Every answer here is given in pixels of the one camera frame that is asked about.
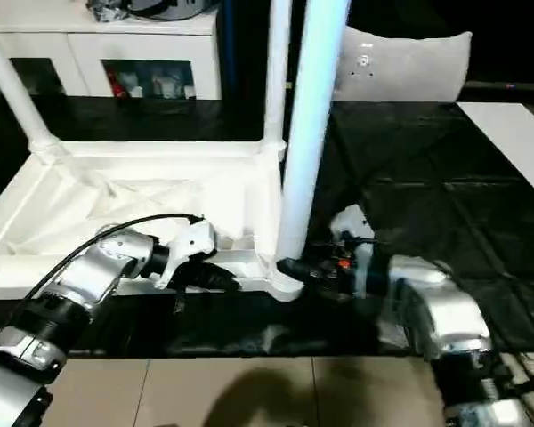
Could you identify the white plastic table top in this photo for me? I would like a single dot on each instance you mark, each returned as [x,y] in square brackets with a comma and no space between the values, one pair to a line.
[116,200]

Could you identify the white plastic table leg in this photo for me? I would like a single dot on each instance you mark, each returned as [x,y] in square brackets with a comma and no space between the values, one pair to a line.
[277,71]
[18,84]
[313,124]

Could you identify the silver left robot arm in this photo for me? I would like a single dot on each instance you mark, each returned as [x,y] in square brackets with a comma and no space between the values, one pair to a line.
[67,311]

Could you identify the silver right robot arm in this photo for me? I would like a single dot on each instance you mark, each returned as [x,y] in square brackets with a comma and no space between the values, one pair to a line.
[436,311]

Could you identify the black table mat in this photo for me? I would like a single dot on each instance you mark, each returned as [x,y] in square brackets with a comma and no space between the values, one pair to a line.
[445,178]

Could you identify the grey cushion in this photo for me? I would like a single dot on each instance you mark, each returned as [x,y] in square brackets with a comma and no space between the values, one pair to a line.
[409,64]

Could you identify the white flat board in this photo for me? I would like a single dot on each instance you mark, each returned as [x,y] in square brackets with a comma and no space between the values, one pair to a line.
[516,142]

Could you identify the white glass-door cabinet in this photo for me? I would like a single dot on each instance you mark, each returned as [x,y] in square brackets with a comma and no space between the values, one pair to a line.
[89,53]

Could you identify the dark items on cabinet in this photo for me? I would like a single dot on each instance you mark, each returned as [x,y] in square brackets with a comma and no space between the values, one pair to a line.
[151,7]

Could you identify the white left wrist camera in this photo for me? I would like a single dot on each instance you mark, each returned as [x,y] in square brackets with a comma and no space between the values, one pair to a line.
[189,249]

